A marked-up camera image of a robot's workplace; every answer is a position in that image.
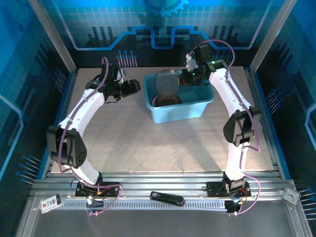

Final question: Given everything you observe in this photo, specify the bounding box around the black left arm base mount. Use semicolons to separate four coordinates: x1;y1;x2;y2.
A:
75;181;124;198

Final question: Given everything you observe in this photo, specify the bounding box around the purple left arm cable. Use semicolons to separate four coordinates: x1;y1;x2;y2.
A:
58;56;124;217

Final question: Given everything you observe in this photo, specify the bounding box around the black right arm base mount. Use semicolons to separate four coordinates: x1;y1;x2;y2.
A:
206;181;252;198

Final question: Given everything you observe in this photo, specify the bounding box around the aluminium frame post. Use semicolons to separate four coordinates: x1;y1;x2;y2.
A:
26;0;79;76
248;0;299;73

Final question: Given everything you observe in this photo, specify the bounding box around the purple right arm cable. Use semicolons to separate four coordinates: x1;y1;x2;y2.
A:
187;39;263;217

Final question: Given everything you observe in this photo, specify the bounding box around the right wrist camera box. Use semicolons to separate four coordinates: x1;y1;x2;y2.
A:
183;45;211;72

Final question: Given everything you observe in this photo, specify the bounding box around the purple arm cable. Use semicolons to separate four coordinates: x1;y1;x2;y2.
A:
58;56;124;217
187;39;263;217

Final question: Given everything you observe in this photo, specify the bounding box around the small black controller board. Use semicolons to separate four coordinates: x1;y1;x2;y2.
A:
85;196;104;208
224;199;244;214

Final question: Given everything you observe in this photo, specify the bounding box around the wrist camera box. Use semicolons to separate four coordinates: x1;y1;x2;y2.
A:
106;63;127;84
183;45;211;72

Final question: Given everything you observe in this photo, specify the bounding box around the aluminium side rail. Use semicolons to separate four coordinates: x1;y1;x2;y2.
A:
244;69;292;180

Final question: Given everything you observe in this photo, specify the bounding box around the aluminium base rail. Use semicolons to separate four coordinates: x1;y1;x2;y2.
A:
29;171;298;201

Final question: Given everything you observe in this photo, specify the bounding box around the grey slotted cable duct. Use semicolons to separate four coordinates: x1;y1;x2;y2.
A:
59;198;229;211

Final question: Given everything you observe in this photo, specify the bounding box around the teal plastic bin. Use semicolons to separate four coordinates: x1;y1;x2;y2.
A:
143;70;215;124

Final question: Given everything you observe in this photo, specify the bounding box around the white card with red logo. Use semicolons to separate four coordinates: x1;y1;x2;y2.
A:
39;194;63;214

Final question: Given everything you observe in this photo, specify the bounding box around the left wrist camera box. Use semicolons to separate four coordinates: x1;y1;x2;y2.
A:
106;63;127;84

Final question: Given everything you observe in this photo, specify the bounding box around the black handheld device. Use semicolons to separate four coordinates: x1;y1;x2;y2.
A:
150;191;186;207

